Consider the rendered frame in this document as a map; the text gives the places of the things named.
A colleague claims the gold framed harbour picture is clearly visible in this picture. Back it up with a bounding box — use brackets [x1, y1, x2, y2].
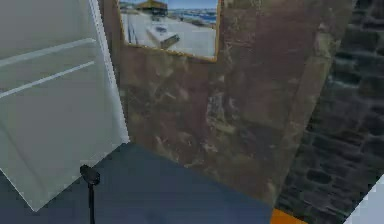
[117, 0, 222, 63]

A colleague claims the orange block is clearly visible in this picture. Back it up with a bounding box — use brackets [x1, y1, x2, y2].
[270, 208, 308, 224]

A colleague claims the white room door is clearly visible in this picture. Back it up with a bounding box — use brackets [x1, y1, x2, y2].
[0, 0, 130, 213]

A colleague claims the black post with round head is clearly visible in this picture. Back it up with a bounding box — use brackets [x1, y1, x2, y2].
[79, 164, 102, 224]

